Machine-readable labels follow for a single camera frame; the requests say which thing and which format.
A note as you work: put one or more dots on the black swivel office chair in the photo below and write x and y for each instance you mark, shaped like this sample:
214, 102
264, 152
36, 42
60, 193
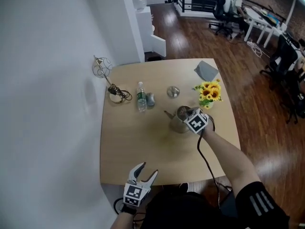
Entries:
220, 13
283, 63

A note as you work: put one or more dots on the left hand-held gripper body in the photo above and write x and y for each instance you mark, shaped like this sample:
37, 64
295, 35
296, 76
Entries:
135, 194

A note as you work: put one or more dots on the clear bottle with green label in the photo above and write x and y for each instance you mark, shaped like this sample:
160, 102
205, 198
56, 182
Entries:
141, 98

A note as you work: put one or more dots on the grey computer mouse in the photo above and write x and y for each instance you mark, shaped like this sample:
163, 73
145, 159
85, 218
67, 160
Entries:
150, 100

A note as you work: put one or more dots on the person's black clothing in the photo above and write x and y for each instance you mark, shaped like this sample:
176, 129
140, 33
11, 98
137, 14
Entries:
190, 211

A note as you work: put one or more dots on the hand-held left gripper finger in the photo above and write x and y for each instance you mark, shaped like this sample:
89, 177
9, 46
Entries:
137, 171
150, 178

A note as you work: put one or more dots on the steel kettle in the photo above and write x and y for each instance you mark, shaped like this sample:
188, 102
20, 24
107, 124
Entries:
177, 124

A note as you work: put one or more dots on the person's black shoe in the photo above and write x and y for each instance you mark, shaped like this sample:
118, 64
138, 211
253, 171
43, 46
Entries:
184, 187

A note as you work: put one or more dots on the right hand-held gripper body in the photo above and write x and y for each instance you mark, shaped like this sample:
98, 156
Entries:
196, 121

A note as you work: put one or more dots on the white water dispenser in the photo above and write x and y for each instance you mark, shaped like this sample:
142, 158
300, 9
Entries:
152, 34

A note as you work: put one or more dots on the grey folded cloth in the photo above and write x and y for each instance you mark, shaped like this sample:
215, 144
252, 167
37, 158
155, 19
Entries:
206, 70

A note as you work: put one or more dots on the white support post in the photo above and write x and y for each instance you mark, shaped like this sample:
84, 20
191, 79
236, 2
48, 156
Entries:
291, 11

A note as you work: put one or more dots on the potted yellow sunflower bouquet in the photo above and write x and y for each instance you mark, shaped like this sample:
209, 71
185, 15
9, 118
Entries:
210, 93

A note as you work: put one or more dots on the person's left forearm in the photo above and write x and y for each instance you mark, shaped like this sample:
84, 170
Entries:
124, 221

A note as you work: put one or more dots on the white desk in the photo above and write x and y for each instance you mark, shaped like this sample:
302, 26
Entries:
259, 23

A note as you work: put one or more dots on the person's right forearm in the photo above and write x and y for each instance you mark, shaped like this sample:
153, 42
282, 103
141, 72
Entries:
228, 159

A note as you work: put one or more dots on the kettle lid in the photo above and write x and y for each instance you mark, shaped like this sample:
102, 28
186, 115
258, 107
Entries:
173, 91

